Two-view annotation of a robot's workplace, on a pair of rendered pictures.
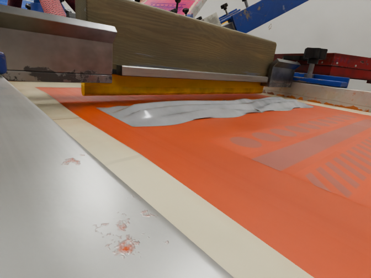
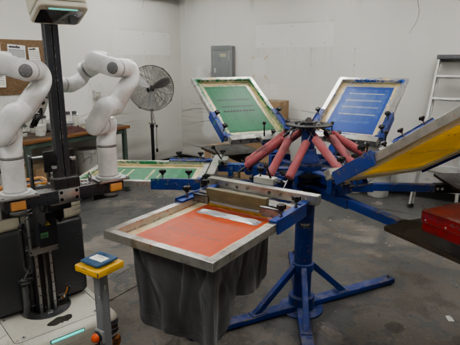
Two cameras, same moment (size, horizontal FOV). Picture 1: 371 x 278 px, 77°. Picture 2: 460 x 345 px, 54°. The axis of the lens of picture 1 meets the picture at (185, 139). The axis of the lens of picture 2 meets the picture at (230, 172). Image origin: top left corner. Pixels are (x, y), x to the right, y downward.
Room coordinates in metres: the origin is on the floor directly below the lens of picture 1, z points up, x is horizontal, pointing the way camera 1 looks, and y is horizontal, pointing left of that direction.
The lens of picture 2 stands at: (-0.11, -2.12, 1.70)
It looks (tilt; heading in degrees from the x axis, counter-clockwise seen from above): 14 degrees down; 78
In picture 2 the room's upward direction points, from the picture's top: straight up
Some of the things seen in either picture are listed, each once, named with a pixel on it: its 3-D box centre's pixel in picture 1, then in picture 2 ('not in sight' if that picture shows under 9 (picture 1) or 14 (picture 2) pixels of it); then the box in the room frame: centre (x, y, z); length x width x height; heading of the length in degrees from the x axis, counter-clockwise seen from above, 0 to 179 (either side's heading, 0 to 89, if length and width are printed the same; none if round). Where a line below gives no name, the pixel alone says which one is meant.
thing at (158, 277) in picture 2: not in sight; (172, 292); (0.01, -0.36, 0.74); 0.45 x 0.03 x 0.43; 134
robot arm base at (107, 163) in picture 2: not in sight; (106, 161); (-0.26, 0.15, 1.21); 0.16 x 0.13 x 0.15; 119
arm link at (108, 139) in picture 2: not in sight; (104, 130); (-0.26, 0.13, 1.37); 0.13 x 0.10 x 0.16; 62
